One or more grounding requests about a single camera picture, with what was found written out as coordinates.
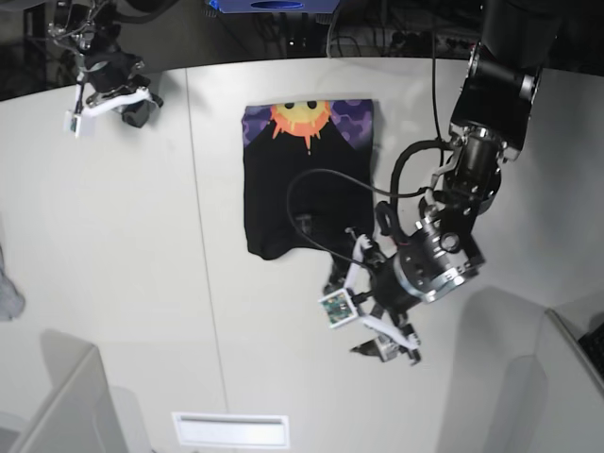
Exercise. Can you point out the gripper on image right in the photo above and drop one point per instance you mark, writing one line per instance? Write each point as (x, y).
(438, 257)

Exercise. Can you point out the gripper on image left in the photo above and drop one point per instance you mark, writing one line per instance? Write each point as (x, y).
(111, 78)

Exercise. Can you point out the black T-shirt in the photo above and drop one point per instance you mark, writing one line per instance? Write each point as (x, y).
(306, 168)

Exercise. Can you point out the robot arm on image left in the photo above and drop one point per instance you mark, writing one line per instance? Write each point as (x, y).
(97, 26)

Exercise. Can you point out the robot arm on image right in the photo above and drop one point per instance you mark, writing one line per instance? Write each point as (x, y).
(487, 128)

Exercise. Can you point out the blue device at top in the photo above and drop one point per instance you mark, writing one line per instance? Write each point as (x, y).
(286, 6)

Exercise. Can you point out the black keyboard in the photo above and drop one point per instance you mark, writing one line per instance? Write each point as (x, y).
(592, 344)

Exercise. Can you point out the white partition lower right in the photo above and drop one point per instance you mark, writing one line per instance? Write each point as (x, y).
(572, 418)

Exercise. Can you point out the white slotted tray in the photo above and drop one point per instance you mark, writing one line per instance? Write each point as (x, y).
(232, 430)

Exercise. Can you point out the grey cloth at left edge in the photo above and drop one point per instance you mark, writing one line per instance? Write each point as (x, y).
(12, 303)

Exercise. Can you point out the white power strip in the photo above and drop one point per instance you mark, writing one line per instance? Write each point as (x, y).
(419, 44)

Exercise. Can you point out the white box lower left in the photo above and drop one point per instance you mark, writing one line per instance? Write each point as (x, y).
(77, 416)

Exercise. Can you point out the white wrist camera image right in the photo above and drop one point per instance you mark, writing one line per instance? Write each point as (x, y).
(341, 306)

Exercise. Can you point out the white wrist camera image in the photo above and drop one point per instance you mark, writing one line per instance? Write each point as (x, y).
(81, 123)
(341, 306)

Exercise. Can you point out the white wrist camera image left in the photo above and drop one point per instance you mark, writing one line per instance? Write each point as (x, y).
(81, 123)

